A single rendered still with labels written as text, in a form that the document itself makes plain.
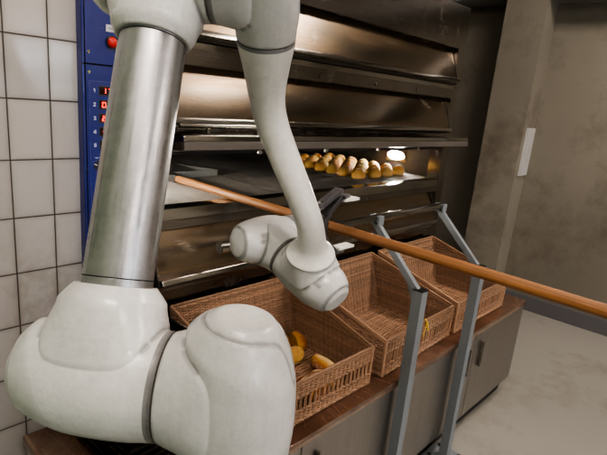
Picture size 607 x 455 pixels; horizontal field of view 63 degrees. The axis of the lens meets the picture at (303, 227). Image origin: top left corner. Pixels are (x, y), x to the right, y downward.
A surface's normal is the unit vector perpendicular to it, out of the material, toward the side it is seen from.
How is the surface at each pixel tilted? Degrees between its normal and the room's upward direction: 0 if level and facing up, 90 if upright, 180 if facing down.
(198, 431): 90
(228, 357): 60
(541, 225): 90
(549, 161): 90
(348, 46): 70
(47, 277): 90
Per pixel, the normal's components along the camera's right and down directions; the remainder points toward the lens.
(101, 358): 0.06, -0.20
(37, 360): -0.07, -0.44
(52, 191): 0.72, 0.24
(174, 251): 0.71, -0.11
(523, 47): -0.65, 0.14
